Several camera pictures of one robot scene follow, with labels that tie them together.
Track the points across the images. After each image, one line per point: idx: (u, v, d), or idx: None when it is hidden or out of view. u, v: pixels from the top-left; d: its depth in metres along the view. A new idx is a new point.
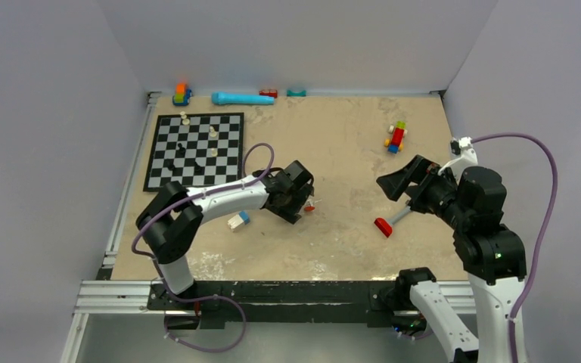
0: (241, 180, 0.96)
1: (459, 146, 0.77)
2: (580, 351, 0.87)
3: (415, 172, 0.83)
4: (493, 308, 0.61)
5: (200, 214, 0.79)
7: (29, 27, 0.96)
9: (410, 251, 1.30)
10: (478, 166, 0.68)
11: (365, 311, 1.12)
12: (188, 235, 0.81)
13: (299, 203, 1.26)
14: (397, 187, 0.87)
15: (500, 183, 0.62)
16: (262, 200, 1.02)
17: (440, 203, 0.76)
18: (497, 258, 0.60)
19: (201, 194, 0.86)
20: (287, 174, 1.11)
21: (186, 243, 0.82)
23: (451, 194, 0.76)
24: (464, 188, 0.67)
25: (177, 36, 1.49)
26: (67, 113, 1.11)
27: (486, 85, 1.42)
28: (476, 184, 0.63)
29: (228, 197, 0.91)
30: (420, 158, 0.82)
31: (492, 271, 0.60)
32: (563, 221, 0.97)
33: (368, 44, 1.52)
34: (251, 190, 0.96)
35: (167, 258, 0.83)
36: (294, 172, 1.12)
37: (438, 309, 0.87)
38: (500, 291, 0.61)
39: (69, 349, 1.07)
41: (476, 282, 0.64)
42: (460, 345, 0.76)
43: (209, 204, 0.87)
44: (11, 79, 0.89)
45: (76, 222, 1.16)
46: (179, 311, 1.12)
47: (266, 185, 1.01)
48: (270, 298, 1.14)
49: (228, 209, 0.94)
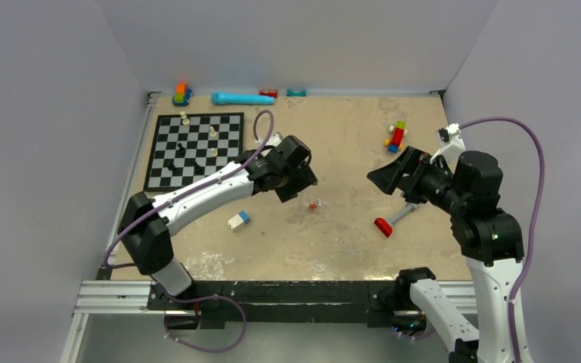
0: (219, 173, 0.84)
1: (447, 133, 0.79)
2: (579, 352, 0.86)
3: (408, 163, 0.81)
4: (492, 290, 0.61)
5: (166, 227, 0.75)
7: (29, 28, 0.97)
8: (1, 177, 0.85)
9: (410, 251, 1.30)
10: (473, 151, 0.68)
11: (365, 311, 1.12)
12: (163, 246, 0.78)
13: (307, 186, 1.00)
14: (392, 181, 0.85)
15: (495, 165, 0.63)
16: (250, 189, 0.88)
17: (436, 192, 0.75)
18: (495, 238, 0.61)
19: (167, 203, 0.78)
20: (280, 152, 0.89)
21: (165, 252, 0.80)
23: (446, 181, 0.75)
24: (460, 173, 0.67)
25: (177, 36, 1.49)
26: (68, 113, 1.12)
27: (486, 85, 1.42)
28: (471, 166, 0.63)
29: (201, 198, 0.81)
30: (412, 149, 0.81)
31: (489, 252, 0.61)
32: (562, 221, 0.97)
33: (368, 44, 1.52)
34: (230, 184, 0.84)
35: (149, 267, 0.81)
36: (289, 148, 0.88)
37: (438, 304, 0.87)
38: (498, 273, 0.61)
39: (69, 349, 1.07)
41: (473, 265, 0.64)
42: (460, 336, 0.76)
43: (180, 211, 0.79)
44: (13, 81, 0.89)
45: (77, 222, 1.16)
46: (178, 311, 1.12)
47: (251, 171, 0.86)
48: (270, 298, 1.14)
49: (209, 208, 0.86)
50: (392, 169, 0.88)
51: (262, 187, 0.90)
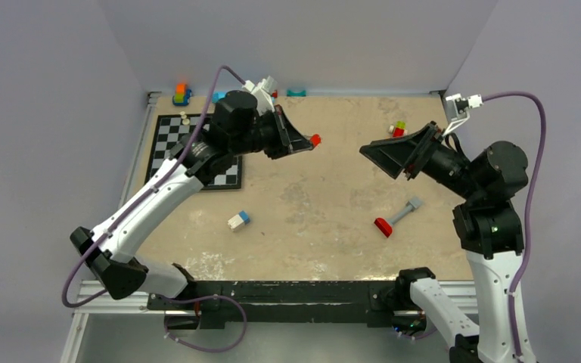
0: (153, 179, 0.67)
1: (467, 104, 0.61)
2: (578, 351, 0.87)
3: (424, 145, 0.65)
4: (492, 283, 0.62)
5: (110, 262, 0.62)
7: (29, 29, 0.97)
8: (1, 176, 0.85)
9: (410, 251, 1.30)
10: (503, 142, 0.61)
11: (365, 311, 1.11)
12: (123, 274, 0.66)
13: (281, 153, 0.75)
14: (402, 167, 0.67)
15: (523, 169, 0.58)
16: (200, 184, 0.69)
17: (451, 175, 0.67)
18: (494, 231, 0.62)
19: (105, 234, 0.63)
20: (218, 124, 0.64)
21: (132, 277, 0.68)
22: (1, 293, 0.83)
23: (460, 162, 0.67)
24: (483, 169, 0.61)
25: (176, 35, 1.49)
26: (68, 113, 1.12)
27: (486, 85, 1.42)
28: (497, 171, 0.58)
29: (141, 215, 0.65)
30: (431, 128, 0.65)
31: (488, 246, 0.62)
32: (561, 221, 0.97)
33: (368, 44, 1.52)
34: (168, 188, 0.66)
35: (126, 292, 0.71)
36: (225, 114, 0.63)
37: (437, 301, 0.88)
38: (498, 265, 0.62)
39: (70, 349, 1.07)
41: (473, 259, 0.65)
42: (460, 331, 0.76)
43: (120, 237, 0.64)
44: (12, 80, 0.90)
45: (77, 222, 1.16)
46: (179, 312, 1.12)
47: (193, 159, 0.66)
48: (270, 298, 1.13)
49: (160, 220, 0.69)
50: (393, 147, 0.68)
51: (216, 174, 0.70)
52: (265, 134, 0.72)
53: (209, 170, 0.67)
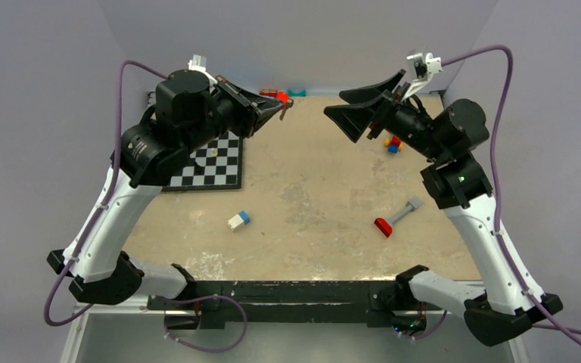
0: (101, 197, 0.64)
1: (425, 68, 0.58)
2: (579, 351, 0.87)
3: (382, 113, 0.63)
4: (478, 229, 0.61)
5: (82, 286, 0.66)
7: (29, 29, 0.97)
8: (1, 177, 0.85)
9: (410, 251, 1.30)
10: (461, 99, 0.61)
11: (365, 311, 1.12)
12: (107, 287, 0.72)
13: (251, 124, 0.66)
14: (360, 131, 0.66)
15: (483, 124, 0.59)
16: (154, 189, 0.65)
17: (410, 136, 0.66)
18: (461, 181, 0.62)
19: (71, 259, 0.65)
20: (163, 112, 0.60)
21: (116, 286, 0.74)
22: (0, 293, 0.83)
23: (423, 122, 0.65)
24: (445, 129, 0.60)
25: (176, 36, 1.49)
26: (66, 114, 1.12)
27: (485, 84, 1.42)
28: (460, 131, 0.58)
29: (97, 234, 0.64)
30: (386, 96, 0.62)
31: (461, 195, 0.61)
32: (561, 221, 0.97)
33: (368, 44, 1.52)
34: (117, 203, 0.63)
35: (117, 296, 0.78)
36: (165, 103, 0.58)
37: (437, 286, 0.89)
38: (478, 210, 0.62)
39: (70, 349, 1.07)
41: (453, 212, 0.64)
42: (467, 296, 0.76)
43: (86, 262, 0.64)
44: (12, 80, 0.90)
45: (76, 222, 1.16)
46: (179, 312, 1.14)
47: (135, 164, 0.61)
48: (270, 298, 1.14)
49: (125, 233, 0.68)
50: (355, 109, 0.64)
51: (167, 174, 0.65)
52: (224, 109, 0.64)
53: (157, 171, 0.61)
